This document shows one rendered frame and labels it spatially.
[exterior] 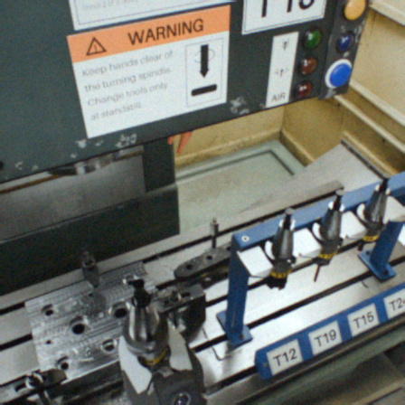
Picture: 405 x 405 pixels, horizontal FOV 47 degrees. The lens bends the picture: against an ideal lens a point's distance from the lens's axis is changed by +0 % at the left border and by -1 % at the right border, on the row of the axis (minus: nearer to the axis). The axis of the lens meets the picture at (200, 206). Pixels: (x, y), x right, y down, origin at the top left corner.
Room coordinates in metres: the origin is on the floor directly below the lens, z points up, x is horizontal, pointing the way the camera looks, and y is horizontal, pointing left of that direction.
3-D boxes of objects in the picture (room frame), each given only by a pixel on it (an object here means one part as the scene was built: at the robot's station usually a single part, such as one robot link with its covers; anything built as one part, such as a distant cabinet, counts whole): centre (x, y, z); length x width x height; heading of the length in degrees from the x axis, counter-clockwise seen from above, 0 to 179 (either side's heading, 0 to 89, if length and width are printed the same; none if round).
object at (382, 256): (0.78, -0.48, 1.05); 0.10 x 0.05 x 0.30; 25
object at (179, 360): (0.32, 0.04, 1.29); 0.09 x 0.03 x 0.06; 12
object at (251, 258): (0.54, -0.10, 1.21); 0.07 x 0.05 x 0.01; 25
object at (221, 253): (0.77, -0.05, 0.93); 0.26 x 0.05 x 0.06; 120
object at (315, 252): (0.59, -0.20, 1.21); 0.07 x 0.05 x 0.01; 25
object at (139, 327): (0.33, 0.07, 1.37); 0.04 x 0.04 x 0.07
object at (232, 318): (0.59, -0.08, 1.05); 0.10 x 0.05 x 0.30; 25
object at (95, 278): (0.71, 0.28, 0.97); 0.13 x 0.03 x 0.15; 25
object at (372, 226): (0.66, -0.35, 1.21); 0.06 x 0.06 x 0.03
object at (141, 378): (0.29, 0.09, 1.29); 0.09 x 0.03 x 0.06; 39
